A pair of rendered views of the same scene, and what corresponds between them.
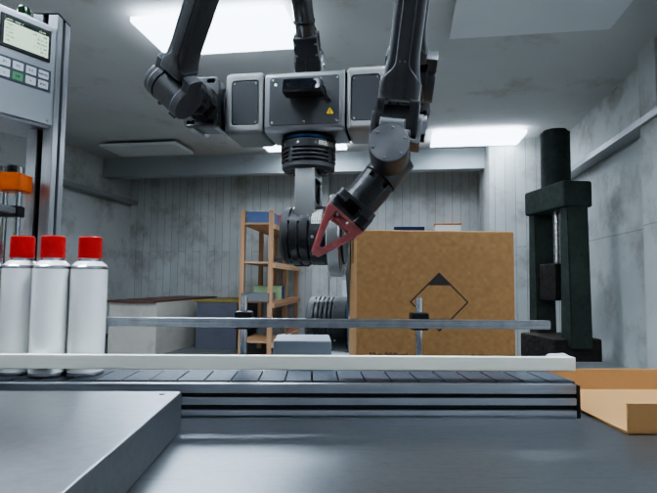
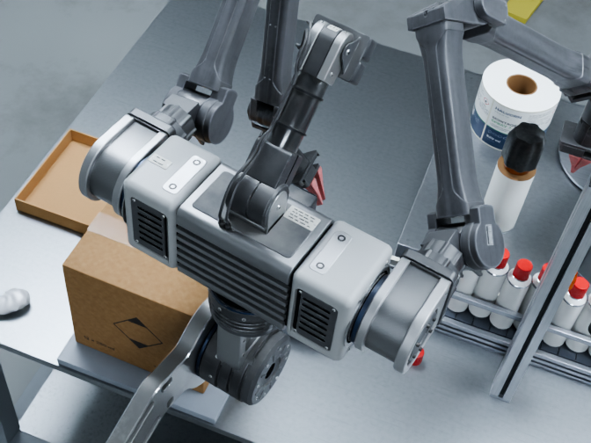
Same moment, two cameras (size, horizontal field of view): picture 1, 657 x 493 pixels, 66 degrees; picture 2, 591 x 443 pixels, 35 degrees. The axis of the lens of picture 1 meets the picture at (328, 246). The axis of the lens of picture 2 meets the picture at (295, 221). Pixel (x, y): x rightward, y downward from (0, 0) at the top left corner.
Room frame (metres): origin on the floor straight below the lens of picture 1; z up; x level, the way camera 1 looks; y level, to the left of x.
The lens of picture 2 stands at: (2.06, 0.37, 2.56)
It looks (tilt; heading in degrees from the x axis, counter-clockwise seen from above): 50 degrees down; 197
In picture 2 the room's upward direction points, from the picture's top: 7 degrees clockwise
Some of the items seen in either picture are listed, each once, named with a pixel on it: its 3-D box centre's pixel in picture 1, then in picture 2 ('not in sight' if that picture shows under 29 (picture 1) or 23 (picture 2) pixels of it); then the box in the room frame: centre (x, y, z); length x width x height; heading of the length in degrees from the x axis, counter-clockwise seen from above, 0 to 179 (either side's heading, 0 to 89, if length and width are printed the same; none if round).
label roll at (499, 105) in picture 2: not in sight; (514, 105); (0.14, 0.32, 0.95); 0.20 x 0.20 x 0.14
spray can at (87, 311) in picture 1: (88, 304); (466, 276); (0.76, 0.36, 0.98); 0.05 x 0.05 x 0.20
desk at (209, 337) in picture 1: (231, 321); not in sight; (8.18, 1.56, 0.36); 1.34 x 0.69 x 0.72; 171
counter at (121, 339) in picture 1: (168, 321); not in sight; (7.88, 2.47, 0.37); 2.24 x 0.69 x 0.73; 171
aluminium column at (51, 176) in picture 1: (43, 198); (545, 301); (0.90, 0.51, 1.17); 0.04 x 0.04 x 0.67; 2
